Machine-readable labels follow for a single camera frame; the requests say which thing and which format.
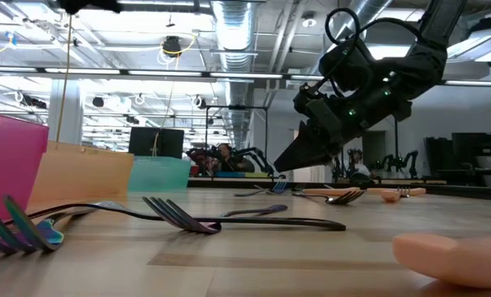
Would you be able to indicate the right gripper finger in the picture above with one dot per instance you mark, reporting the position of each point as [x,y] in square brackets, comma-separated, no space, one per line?
[307,150]

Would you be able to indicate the black metal fork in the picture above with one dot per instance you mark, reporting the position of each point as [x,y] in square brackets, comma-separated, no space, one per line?
[346,199]
[290,222]
[298,189]

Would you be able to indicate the iridescent rainbow fork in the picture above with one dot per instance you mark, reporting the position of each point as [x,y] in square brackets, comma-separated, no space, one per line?
[279,187]
[187,222]
[26,235]

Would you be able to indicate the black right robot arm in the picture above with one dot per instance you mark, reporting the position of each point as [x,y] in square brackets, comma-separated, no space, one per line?
[426,66]

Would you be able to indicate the black background robot arm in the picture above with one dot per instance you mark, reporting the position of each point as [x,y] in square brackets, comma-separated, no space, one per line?
[199,158]
[397,161]
[261,158]

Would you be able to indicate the person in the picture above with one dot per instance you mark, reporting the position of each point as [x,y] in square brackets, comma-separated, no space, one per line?
[358,169]
[228,158]

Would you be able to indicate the round ceiling sensor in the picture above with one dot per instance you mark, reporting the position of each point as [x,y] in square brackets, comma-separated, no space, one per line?
[309,22]

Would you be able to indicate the black monitor equipment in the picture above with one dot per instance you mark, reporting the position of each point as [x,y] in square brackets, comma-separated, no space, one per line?
[472,148]

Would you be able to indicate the teal plastic tray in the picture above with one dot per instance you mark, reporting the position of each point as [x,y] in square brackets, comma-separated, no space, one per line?
[158,175]

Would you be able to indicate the black perforated case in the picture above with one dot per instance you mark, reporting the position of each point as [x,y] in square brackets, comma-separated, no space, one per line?
[156,142]

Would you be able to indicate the black ceiling device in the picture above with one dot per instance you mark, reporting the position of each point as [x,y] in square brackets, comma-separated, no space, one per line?
[172,45]

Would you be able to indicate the orange plastic tray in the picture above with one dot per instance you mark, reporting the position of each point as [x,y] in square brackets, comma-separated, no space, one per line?
[84,173]

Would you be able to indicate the white column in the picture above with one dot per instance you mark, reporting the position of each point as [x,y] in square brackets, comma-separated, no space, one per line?
[74,111]

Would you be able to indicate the red plastic tray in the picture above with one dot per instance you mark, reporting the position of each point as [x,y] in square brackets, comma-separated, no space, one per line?
[10,165]

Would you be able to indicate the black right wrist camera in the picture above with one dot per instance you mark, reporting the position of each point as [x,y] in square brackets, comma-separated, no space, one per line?
[305,103]

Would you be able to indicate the black stand frame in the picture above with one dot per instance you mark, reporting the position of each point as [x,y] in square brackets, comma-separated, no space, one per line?
[237,107]

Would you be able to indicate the silver ventilation duct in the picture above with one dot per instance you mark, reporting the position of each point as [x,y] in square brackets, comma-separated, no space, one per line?
[233,33]

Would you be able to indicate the long ceiling light rail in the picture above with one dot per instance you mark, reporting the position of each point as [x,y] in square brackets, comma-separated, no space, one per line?
[166,73]

